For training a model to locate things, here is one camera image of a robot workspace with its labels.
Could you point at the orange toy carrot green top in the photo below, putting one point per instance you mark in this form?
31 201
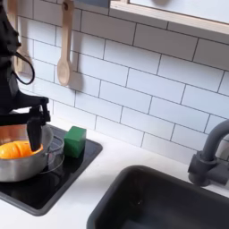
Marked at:
15 150

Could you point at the steel pot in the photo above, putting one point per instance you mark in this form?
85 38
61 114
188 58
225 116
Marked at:
21 170

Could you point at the green block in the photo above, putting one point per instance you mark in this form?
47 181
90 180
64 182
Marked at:
74 143

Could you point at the black toy stove top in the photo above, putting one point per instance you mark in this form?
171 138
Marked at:
53 184

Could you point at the wooden slotted spatula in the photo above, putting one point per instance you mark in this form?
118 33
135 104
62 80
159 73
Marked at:
21 64

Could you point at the wooden spoon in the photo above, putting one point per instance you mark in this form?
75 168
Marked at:
63 71

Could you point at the grey extractor hood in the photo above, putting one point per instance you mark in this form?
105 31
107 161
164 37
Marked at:
92 3

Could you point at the dark grey sink basin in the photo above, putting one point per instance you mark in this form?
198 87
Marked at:
155 202

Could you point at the dark grey tap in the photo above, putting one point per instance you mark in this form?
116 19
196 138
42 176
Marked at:
205 167

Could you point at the wooden shelf board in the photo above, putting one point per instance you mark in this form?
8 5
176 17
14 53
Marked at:
167 18

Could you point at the white toy microwave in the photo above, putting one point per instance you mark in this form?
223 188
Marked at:
184 7

